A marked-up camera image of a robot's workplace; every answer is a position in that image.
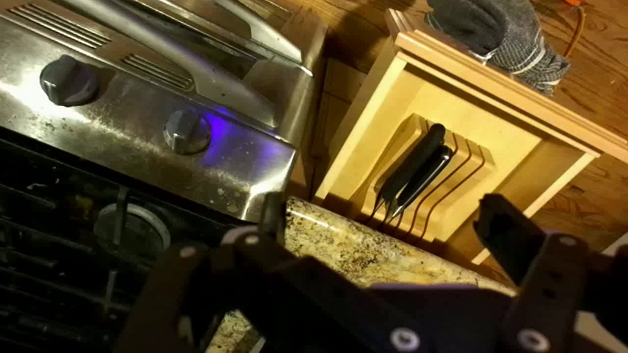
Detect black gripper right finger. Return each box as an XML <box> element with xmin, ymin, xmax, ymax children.
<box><xmin>473</xmin><ymin>192</ymin><xmax>597</xmax><ymax>353</ymax></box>

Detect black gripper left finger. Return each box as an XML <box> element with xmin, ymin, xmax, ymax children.
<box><xmin>114</xmin><ymin>192</ymin><xmax>289</xmax><ymax>353</ymax></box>

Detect light wooden kitchen drawer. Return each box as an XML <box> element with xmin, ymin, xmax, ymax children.
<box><xmin>312</xmin><ymin>8</ymin><xmax>628</xmax><ymax>267</ymax></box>

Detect stainless steel kitchen range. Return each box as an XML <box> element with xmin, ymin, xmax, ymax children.
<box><xmin>0</xmin><ymin>0</ymin><xmax>330</xmax><ymax>353</ymax></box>

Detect round stove burner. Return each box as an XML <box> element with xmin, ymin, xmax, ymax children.
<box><xmin>95</xmin><ymin>202</ymin><xmax>173</xmax><ymax>261</ymax></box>

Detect wooden slotted knife insert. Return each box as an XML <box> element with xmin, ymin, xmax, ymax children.
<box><xmin>359</xmin><ymin>114</ymin><xmax>497</xmax><ymax>243</ymax></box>

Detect dark round stove knob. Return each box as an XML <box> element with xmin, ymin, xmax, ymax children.
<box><xmin>38</xmin><ymin>53</ymin><xmax>100</xmax><ymax>108</ymax></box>
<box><xmin>163</xmin><ymin>106</ymin><xmax>214</xmax><ymax>157</ymax></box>

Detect granite topped wooden base cabinet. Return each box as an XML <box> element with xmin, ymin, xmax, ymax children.
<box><xmin>208</xmin><ymin>194</ymin><xmax>518</xmax><ymax>353</ymax></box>

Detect grey striped dish towel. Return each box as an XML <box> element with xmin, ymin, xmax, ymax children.
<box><xmin>426</xmin><ymin>0</ymin><xmax>573</xmax><ymax>94</ymax></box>

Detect black handled knife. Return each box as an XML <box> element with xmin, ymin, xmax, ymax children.
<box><xmin>385</xmin><ymin>143</ymin><xmax>456</xmax><ymax>222</ymax></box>

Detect black knife handles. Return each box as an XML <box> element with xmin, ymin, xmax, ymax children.
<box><xmin>377</xmin><ymin>122</ymin><xmax>448</xmax><ymax>208</ymax></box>

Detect orange cable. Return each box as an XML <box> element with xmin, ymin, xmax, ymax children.
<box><xmin>560</xmin><ymin>0</ymin><xmax>587</xmax><ymax>61</ymax></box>

